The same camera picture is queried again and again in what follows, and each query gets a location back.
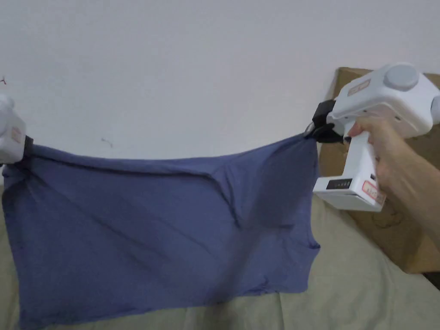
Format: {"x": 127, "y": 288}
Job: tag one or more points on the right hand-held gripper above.
{"x": 385, "y": 99}

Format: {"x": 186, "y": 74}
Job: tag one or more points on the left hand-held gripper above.
{"x": 9, "y": 137}

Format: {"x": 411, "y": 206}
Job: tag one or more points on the dark blue shirt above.
{"x": 165, "y": 220}

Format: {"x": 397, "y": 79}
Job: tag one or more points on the person's right forearm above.
{"x": 417, "y": 192}

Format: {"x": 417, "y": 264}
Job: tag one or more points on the person's right hand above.
{"x": 374, "y": 144}

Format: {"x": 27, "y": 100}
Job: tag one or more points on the brown cardboard carton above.
{"x": 395, "y": 227}

